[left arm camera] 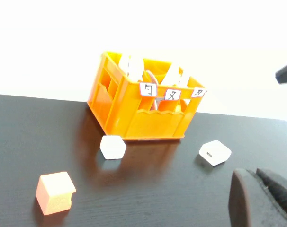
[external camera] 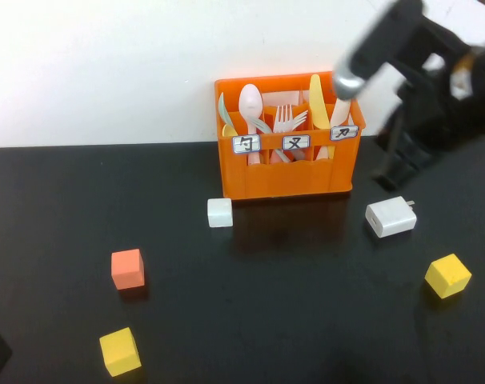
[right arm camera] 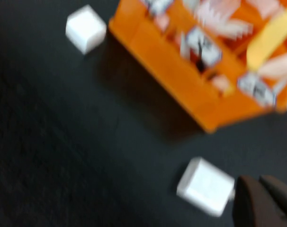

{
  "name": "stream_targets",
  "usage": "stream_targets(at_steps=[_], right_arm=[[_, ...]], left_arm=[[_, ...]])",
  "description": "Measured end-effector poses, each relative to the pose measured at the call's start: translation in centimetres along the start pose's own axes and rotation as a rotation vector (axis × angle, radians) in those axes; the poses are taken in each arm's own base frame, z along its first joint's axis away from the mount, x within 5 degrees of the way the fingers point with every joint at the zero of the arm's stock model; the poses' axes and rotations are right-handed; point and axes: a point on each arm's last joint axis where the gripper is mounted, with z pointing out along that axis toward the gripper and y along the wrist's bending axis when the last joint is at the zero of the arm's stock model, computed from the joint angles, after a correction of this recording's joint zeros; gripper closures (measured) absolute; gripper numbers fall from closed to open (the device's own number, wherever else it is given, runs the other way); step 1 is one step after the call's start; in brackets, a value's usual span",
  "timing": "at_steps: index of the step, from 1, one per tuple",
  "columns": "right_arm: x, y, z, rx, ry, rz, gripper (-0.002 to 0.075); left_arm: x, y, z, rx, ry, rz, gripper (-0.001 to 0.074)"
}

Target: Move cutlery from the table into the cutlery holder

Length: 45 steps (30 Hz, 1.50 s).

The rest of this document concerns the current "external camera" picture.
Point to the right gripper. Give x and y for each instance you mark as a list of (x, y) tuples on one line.
[(438, 116)]

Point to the pink plastic fork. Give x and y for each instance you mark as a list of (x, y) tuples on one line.
[(282, 124)]

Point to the pink plastic spoon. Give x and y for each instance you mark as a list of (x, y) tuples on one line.
[(250, 100)]

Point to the orange plastic cutlery crate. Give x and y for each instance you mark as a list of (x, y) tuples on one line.
[(286, 180)]

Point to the paper label knife character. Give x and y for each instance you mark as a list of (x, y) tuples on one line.
[(343, 133)]

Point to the cream plastic knife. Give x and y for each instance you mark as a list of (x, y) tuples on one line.
[(338, 114)]

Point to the yellow plastic knife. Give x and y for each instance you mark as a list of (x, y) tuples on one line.
[(317, 104)]

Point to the paper label fork character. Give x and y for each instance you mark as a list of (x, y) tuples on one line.
[(296, 142)]

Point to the pale blue plastic fork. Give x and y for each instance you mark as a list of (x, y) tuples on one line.
[(265, 127), (299, 120)]

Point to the yellow foam cube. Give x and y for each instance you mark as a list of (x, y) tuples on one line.
[(447, 276), (120, 352)]

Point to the paper label spoon character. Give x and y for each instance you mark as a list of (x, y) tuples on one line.
[(246, 144)]

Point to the orange foam cube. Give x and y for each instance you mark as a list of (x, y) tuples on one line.
[(127, 270)]

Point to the yellow plastic spoon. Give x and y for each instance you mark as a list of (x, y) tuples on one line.
[(228, 131)]

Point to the pale green plastic spoon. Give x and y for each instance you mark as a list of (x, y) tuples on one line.
[(222, 110)]

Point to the white foam cube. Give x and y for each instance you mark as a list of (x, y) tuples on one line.
[(219, 213)]

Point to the white USB wall charger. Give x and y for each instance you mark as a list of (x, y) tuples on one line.
[(390, 218)]

